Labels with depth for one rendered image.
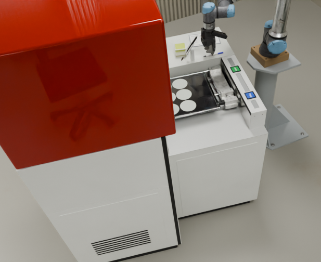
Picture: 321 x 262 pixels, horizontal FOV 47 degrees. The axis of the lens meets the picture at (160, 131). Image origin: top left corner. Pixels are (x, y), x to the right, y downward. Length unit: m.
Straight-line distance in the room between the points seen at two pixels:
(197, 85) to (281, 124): 1.22
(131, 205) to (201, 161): 0.50
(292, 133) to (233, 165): 1.11
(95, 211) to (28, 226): 1.11
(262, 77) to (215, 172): 0.84
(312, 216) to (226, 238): 0.65
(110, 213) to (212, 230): 0.93
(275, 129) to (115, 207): 1.79
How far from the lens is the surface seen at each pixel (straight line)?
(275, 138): 3.31
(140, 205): 2.12
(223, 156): 2.28
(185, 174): 2.32
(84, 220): 2.17
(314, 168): 3.19
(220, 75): 2.52
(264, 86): 2.86
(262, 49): 2.69
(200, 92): 2.38
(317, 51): 4.32
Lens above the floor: 2.50
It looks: 48 degrees down
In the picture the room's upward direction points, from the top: 9 degrees counter-clockwise
